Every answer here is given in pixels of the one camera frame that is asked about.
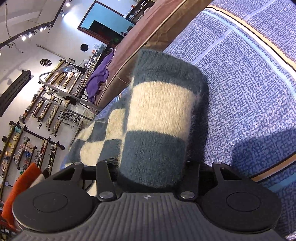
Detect green cream checkered sweater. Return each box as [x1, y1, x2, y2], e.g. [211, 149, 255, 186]
[63, 49, 206, 192]

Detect orange red folded cloth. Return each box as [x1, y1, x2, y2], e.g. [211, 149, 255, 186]
[1, 163, 42, 229]

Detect wooden display shelving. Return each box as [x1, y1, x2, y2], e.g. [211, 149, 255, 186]
[1, 59, 95, 202]

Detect purple cloth on bed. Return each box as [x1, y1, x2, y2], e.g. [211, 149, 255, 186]
[86, 50, 114, 103]

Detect blue plaid bed sheet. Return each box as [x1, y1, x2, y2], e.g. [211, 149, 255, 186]
[97, 0, 296, 240]

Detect ceiling track spotlights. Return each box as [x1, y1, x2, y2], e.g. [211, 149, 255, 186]
[0, 0, 66, 49]

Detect blue doorway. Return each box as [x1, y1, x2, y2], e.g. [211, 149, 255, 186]
[78, 1, 134, 47]

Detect round black wall clock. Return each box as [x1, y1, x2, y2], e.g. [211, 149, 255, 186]
[40, 58, 52, 67]

